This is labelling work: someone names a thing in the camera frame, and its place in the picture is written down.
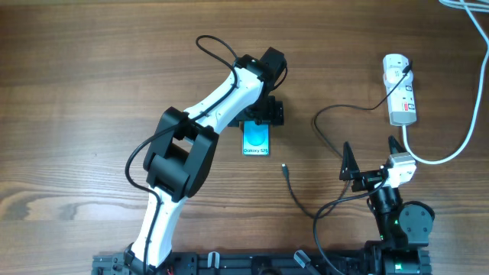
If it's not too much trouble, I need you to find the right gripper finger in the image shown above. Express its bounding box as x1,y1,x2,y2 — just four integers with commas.
388,135,406,154
339,141,360,181

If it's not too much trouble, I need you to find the black USB charging cable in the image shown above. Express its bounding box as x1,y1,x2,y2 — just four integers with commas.
281,60,413,220

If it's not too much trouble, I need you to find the turquoise Galaxy S25 smartphone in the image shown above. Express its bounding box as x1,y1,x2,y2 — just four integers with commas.
242,121,270,156

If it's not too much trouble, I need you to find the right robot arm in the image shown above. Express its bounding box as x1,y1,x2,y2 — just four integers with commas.
339,136,435,275

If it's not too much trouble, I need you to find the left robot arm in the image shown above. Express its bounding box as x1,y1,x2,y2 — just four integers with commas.
124,47,287,274

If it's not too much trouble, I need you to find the white round charger adapter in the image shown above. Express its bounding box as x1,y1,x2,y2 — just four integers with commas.
384,66,413,88

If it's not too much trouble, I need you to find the white power strip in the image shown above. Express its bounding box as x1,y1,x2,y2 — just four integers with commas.
383,53,416,126

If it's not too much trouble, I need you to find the white power strip cord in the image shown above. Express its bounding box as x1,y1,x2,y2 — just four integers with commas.
401,0,489,166

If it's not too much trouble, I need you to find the white cables top corner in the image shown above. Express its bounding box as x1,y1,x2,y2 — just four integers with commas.
438,0,489,14

